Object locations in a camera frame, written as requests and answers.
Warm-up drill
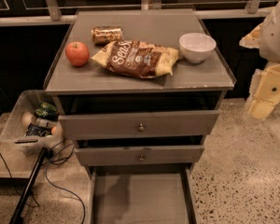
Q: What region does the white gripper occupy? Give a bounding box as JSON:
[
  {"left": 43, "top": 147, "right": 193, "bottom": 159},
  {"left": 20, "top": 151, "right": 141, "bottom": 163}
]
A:
[{"left": 239, "top": 0, "right": 280, "bottom": 124}]

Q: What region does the brown chip bag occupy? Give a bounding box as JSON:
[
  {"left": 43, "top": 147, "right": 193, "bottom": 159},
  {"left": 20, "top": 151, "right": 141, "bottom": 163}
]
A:
[{"left": 91, "top": 40, "right": 179, "bottom": 79}]

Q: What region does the top grey drawer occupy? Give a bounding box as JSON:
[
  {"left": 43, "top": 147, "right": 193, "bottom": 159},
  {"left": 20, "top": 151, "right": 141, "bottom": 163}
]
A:
[{"left": 59, "top": 110, "right": 218, "bottom": 140}]

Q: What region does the grey drawer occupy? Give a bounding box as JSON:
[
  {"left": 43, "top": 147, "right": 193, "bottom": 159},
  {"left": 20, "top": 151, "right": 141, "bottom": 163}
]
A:
[
  {"left": 76, "top": 145, "right": 204, "bottom": 166},
  {"left": 59, "top": 110, "right": 218, "bottom": 140},
  {"left": 87, "top": 164, "right": 198, "bottom": 224}
]

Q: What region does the middle grey drawer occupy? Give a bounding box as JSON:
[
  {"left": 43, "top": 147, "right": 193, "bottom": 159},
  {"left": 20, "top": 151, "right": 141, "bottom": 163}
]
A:
[{"left": 76, "top": 145, "right": 204, "bottom": 166}]

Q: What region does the grey drawer cabinet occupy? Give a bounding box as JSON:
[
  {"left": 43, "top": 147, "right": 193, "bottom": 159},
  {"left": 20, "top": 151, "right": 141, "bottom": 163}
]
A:
[{"left": 42, "top": 8, "right": 237, "bottom": 173}]

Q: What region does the bottom grey drawer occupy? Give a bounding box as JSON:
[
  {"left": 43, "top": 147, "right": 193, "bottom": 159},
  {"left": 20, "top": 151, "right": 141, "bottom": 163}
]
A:
[{"left": 87, "top": 164, "right": 198, "bottom": 224}]

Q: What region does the green snack bag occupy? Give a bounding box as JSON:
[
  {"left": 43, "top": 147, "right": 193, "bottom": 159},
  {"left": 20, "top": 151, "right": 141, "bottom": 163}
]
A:
[{"left": 35, "top": 102, "right": 59, "bottom": 120}]

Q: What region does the white bowl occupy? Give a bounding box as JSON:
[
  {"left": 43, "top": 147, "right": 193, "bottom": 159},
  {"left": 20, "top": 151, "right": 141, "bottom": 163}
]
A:
[{"left": 179, "top": 33, "right": 217, "bottom": 63}]

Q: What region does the gold soda can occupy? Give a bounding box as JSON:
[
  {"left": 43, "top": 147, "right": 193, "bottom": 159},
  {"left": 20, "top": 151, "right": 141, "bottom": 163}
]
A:
[{"left": 91, "top": 26, "right": 123, "bottom": 45}]

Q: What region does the red apple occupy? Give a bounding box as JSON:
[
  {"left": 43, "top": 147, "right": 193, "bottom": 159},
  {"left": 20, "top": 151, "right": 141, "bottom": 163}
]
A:
[{"left": 65, "top": 41, "right": 90, "bottom": 67}]

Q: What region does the clear plastic bin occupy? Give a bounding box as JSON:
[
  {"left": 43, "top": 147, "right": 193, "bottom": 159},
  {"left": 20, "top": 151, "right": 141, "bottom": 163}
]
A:
[{"left": 0, "top": 90, "right": 63, "bottom": 154}]

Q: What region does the dark blue snack packet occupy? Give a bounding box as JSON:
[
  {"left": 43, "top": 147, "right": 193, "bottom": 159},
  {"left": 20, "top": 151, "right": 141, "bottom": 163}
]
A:
[{"left": 25, "top": 123, "right": 51, "bottom": 137}]

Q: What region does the black pole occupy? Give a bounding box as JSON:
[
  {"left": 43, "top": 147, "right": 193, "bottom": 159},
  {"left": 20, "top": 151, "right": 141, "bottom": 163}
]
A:
[{"left": 9, "top": 147, "right": 48, "bottom": 224}]

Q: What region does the black cable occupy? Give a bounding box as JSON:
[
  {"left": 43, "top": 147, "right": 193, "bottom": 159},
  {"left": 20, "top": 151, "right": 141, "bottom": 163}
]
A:
[{"left": 0, "top": 135, "right": 41, "bottom": 208}]

